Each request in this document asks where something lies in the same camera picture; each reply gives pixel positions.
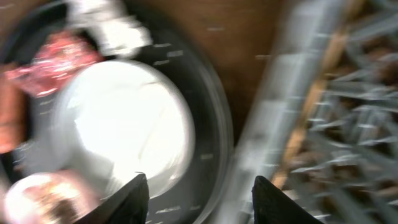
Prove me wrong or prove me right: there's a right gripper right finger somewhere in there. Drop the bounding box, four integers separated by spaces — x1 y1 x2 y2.
252 175 323 224

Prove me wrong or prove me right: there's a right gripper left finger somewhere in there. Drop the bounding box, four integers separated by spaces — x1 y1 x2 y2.
75 173 149 224

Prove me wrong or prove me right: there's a grey plastic dishwasher rack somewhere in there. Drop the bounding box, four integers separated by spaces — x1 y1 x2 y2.
211 0 397 223

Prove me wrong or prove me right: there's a round black serving tray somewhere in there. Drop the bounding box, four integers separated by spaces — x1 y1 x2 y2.
1 0 233 224

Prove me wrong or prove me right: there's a white bowl with leftovers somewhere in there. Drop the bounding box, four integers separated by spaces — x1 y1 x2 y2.
3 170 100 224

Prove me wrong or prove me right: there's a grey round plate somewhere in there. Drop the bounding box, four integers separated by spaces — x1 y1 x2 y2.
29 59 197 200

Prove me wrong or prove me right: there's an orange carrot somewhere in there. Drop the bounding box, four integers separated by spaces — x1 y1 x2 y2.
1 63 27 154

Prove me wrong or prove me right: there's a red snack wrapper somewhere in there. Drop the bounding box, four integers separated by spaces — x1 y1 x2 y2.
5 31 103 98

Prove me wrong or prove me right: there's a crumpled white napkin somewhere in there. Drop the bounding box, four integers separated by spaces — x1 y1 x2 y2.
65 0 152 58

